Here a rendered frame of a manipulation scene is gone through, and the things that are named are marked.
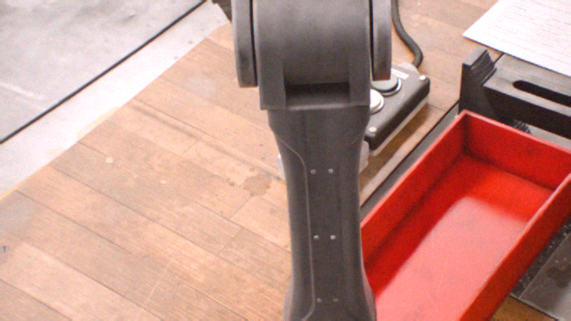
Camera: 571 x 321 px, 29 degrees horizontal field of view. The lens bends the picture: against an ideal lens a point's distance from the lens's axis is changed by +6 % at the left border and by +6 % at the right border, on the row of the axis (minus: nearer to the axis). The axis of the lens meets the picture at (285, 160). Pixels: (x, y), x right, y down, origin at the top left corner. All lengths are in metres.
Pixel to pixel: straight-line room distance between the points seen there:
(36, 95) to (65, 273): 1.61
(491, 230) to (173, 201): 0.31
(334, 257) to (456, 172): 0.39
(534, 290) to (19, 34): 1.99
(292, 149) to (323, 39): 0.08
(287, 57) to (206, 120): 0.53
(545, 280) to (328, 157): 0.39
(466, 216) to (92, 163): 0.38
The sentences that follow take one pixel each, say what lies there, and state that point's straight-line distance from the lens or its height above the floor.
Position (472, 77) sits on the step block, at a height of 0.98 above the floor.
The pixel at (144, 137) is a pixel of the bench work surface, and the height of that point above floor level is 0.90.
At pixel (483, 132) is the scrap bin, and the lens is 1.06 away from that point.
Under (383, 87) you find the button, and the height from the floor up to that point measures 0.94.
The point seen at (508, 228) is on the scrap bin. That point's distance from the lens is 1.03.
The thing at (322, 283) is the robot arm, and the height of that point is 1.12.
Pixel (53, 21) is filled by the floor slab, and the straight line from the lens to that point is 2.83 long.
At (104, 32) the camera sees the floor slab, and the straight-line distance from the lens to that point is 2.77.
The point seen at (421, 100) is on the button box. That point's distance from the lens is 1.14.
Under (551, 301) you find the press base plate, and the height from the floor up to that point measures 0.90.
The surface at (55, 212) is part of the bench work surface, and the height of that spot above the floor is 0.90.
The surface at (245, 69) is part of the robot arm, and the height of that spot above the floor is 1.27.
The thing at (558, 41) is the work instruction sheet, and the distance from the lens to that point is 1.23.
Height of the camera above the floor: 1.68
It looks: 45 degrees down
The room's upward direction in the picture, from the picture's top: 5 degrees counter-clockwise
